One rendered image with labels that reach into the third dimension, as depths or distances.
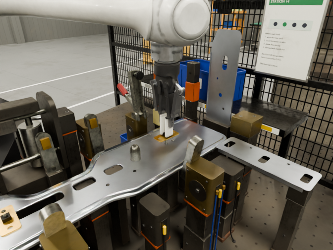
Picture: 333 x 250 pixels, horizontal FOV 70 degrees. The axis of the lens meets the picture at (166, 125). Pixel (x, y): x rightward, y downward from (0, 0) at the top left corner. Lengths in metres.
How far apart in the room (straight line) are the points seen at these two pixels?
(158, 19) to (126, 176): 0.40
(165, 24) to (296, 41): 0.71
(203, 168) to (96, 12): 0.42
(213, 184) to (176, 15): 0.38
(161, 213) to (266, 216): 0.55
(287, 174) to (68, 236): 0.56
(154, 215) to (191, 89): 0.62
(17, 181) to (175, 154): 0.46
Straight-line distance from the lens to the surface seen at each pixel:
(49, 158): 0.75
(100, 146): 0.81
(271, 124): 0.94
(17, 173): 0.85
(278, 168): 0.76
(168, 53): 0.65
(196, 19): 0.46
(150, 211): 0.59
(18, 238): 0.60
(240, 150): 0.80
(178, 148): 0.78
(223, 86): 0.91
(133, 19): 0.50
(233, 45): 0.87
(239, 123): 0.88
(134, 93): 0.83
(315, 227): 1.08
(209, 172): 0.61
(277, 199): 1.12
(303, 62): 1.08
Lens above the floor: 1.41
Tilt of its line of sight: 27 degrees down
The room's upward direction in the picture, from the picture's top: straight up
